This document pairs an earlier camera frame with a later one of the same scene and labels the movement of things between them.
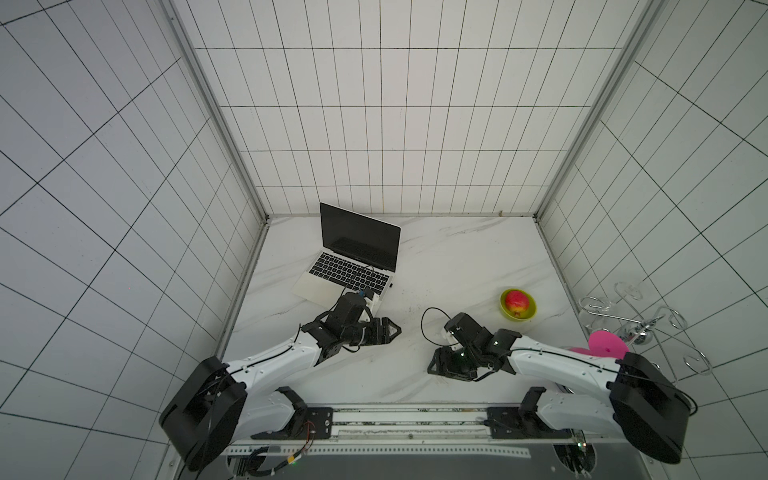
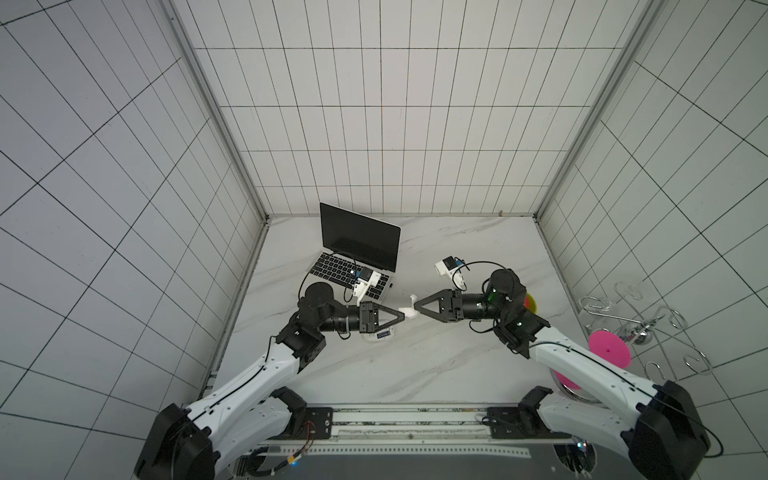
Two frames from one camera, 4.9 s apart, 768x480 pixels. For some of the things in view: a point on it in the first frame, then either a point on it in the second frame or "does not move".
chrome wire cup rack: (621, 317) does not move
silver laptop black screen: (359, 253) does not move
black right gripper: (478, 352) to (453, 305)
